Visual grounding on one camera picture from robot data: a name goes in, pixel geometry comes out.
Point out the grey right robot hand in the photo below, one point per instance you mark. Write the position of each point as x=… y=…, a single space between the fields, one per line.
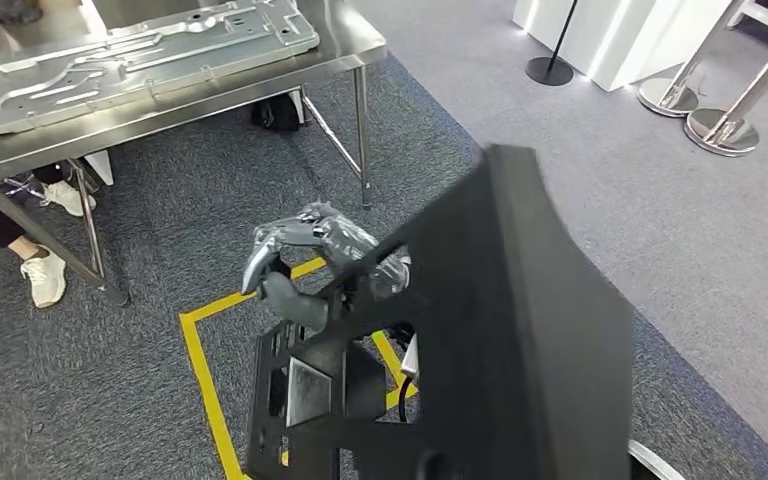
x=331 y=242

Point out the black plastic bracket part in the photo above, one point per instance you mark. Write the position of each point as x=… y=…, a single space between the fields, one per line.
x=523 y=331

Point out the white display plinth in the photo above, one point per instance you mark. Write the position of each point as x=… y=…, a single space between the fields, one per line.
x=622 y=40

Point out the black bag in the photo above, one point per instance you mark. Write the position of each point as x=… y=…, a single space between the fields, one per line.
x=274 y=114

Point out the black stanchion post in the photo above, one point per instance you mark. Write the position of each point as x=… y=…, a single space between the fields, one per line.
x=548 y=71

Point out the yellow floor tape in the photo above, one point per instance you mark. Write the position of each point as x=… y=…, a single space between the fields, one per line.
x=208 y=384

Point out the chrome stanchion post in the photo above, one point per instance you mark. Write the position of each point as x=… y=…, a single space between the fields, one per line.
x=667 y=98
x=722 y=132

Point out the stamped grey metal panel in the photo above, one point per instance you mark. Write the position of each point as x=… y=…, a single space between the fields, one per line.
x=126 y=73

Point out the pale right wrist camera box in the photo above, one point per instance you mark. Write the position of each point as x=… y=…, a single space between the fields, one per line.
x=411 y=361

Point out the person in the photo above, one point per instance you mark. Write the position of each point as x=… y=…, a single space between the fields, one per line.
x=43 y=278

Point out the stainless steel workbench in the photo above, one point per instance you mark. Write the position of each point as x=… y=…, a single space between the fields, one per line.
x=225 y=89

